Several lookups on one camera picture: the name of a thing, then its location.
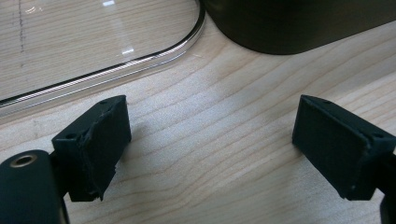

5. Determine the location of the clear plastic tray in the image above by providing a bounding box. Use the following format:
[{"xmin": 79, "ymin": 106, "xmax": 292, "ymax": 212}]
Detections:
[{"xmin": 0, "ymin": 0, "xmax": 207, "ymax": 119}]

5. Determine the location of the dark rounded container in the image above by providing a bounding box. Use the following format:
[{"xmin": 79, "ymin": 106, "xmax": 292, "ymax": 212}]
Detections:
[{"xmin": 200, "ymin": 0, "xmax": 396, "ymax": 56}]

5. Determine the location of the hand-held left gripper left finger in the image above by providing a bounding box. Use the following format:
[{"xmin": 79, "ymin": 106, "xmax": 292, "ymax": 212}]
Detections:
[{"xmin": 50, "ymin": 94, "xmax": 133, "ymax": 203}]

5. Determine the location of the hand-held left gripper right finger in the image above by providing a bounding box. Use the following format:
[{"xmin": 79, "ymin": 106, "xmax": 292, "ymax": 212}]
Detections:
[{"xmin": 291, "ymin": 94, "xmax": 396, "ymax": 202}]

